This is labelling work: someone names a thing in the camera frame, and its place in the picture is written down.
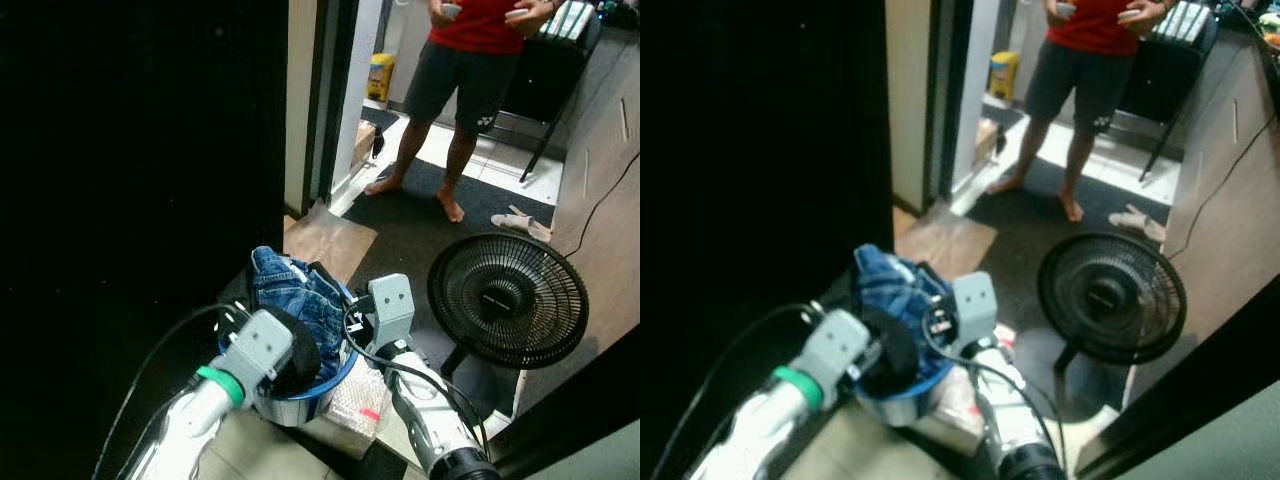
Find small brown cardboard box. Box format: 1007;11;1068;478
350;120;379;171
975;117;1001;166

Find black folding chair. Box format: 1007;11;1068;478
1118;0;1221;183
500;0;604;183

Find dark door frame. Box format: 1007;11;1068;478
303;0;361;206
925;0;976;206

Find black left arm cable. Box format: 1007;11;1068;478
650;300;821;480
93;300;251;480

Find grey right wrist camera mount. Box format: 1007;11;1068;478
366;274;417;351
950;271;999;346

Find thin black wall cable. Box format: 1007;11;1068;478
577;150;641;251
1167;105;1280;259

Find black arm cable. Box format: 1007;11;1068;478
93;300;251;480
920;305;1066;471
343;300;491;456
650;300;821;480

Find black floor fan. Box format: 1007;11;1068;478
1037;230;1188;376
427;232;590;381

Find flat brown cardboard sheet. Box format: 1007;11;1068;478
284;200;378;283
893;203;999;281

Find beige cabinet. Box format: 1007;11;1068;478
1125;35;1280;401
515;40;641;411

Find blue denim jeans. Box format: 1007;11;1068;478
250;246;347;353
853;244;946;346

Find white ribbed item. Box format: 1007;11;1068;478
540;0;597;41
1152;0;1213;43

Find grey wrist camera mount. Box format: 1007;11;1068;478
366;274;417;351
950;271;999;346
215;308;297;386
800;308;873;386

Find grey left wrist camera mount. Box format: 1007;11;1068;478
215;308;297;386
800;308;873;386

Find yellow container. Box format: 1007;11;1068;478
989;51;1021;101
367;53;397;104

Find blue laundry basket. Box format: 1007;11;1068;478
845;270;961;429
218;262;361;429

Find black floor mat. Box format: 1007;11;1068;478
965;155;1171;421
340;158;557;421

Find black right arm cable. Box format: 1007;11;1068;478
920;305;1066;471
343;300;491;456

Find clear bubble wrap bag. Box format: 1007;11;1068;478
322;365;393;441
935;365;986;441

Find person in red shirt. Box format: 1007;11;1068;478
363;0;561;224
985;0;1173;223

